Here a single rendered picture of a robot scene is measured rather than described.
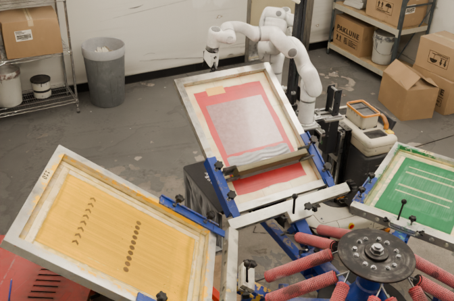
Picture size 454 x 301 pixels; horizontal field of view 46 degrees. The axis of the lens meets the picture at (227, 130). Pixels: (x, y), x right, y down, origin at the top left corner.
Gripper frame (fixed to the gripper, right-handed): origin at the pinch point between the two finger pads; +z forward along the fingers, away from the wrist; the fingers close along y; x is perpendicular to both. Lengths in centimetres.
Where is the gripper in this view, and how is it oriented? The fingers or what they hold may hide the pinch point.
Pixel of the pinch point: (208, 69)
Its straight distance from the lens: 311.8
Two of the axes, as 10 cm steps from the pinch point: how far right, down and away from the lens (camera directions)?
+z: -1.6, 6.9, 7.0
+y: -4.4, -6.9, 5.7
